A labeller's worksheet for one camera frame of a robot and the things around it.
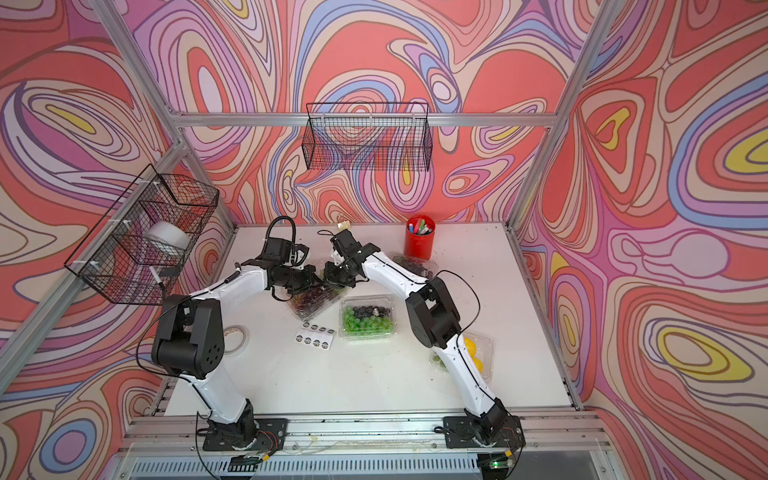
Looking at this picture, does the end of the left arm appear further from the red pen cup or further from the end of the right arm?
the red pen cup

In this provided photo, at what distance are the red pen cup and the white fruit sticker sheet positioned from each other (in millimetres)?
396

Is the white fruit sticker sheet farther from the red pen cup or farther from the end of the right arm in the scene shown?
the red pen cup

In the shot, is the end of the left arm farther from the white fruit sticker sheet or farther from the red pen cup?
the red pen cup

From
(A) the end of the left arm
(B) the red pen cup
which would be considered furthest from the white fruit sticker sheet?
(B) the red pen cup

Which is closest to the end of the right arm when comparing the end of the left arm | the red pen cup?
the end of the left arm

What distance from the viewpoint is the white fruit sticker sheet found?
90 centimetres

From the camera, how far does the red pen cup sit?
1037mm
